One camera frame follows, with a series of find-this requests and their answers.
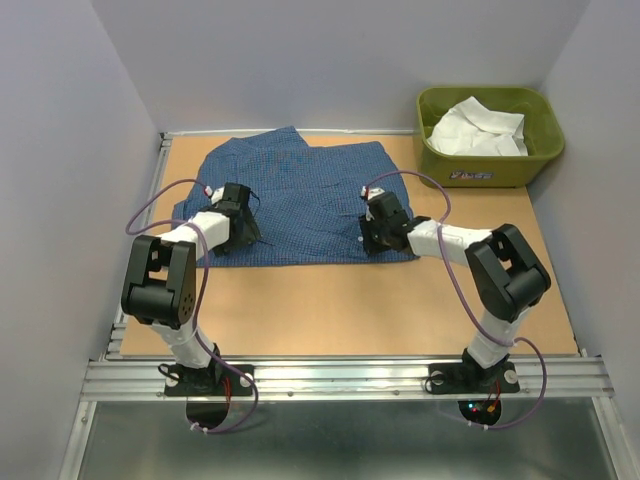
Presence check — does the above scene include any blue plaid long sleeve shirt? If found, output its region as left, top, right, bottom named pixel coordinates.
left=197, top=127, right=409, bottom=267

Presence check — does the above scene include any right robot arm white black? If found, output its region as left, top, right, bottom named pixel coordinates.
left=359, top=188, right=551, bottom=390

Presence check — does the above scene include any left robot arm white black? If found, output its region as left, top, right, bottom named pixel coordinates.
left=121, top=181, right=261, bottom=394

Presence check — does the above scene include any white cloth in bin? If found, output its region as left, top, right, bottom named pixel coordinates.
left=427, top=96, right=528, bottom=157

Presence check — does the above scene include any green plastic bin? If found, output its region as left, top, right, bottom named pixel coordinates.
left=416, top=85, right=565, bottom=188

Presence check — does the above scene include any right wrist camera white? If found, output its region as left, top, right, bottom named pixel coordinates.
left=360, top=186, right=385, bottom=221

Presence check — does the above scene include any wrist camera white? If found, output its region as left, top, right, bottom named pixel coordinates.
left=360, top=186, right=385, bottom=221
left=203, top=186, right=225, bottom=205

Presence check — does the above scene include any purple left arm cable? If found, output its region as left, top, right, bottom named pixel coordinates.
left=124, top=178, right=260, bottom=435

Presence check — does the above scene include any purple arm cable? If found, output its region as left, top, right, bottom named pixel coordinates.
left=124, top=178, right=260, bottom=435
left=360, top=170, right=547, bottom=432

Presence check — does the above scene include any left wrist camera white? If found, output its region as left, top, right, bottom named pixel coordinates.
left=203, top=186, right=225, bottom=205

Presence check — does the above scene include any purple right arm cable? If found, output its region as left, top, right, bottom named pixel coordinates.
left=360, top=170, right=547, bottom=432

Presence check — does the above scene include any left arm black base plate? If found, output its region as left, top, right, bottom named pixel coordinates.
left=157, top=361, right=255, bottom=435

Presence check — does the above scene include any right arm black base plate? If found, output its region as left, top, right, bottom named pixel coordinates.
left=424, top=362, right=520, bottom=427

